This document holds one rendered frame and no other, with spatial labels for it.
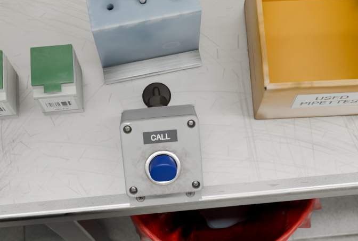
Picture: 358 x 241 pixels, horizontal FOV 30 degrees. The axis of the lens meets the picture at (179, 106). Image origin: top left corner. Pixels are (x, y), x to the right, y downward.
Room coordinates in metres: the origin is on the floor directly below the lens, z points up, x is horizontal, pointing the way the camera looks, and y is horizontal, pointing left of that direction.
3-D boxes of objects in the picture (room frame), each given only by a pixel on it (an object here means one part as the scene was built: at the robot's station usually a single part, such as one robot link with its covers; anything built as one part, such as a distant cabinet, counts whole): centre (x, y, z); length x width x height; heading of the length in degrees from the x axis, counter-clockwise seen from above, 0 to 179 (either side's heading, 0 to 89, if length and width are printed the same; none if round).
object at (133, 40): (0.28, 0.03, 0.92); 0.10 x 0.07 x 0.10; 102
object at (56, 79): (0.22, 0.12, 0.91); 0.05 x 0.04 x 0.07; 6
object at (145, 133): (0.17, 0.02, 0.92); 0.13 x 0.07 x 0.08; 6
